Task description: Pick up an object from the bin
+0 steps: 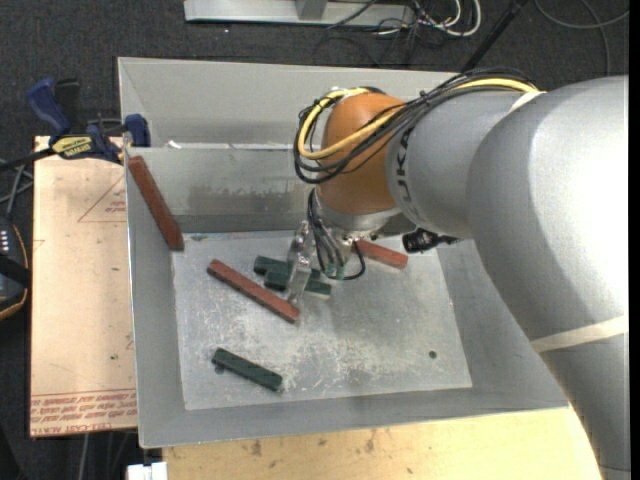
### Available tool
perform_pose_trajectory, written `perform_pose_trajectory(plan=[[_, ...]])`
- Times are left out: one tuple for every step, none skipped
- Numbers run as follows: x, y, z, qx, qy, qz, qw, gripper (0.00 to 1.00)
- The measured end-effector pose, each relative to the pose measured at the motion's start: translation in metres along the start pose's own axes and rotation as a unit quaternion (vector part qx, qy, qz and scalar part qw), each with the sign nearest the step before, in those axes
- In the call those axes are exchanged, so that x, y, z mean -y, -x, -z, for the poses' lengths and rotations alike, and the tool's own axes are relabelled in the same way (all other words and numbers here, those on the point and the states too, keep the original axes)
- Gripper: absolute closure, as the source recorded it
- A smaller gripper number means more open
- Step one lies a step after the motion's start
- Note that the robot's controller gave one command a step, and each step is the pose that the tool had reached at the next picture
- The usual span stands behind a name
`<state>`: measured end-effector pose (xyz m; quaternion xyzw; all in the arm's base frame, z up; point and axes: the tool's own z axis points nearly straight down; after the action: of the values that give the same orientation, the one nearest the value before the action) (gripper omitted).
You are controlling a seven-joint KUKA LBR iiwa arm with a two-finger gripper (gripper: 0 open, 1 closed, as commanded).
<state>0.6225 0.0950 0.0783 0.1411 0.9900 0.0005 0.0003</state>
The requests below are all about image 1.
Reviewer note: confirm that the grey metal bin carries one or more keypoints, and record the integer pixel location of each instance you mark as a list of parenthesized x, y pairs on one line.
[(350, 348)]

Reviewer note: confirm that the dark green flat block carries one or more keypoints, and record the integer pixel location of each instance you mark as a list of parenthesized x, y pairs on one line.
[(247, 369), (276, 281), (270, 265)]

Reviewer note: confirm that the brown cardboard board, red print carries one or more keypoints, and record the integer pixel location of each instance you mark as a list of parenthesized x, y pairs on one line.
[(80, 288)]

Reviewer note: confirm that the red-brown flat block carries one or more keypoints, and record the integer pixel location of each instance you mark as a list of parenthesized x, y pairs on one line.
[(252, 290), (157, 203), (385, 255)]

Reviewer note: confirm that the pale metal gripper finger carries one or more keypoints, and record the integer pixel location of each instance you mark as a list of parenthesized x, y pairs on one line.
[(305, 282), (293, 280)]

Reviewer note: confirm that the black cylinder on white bracket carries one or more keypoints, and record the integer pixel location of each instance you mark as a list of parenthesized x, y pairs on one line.
[(420, 241)]

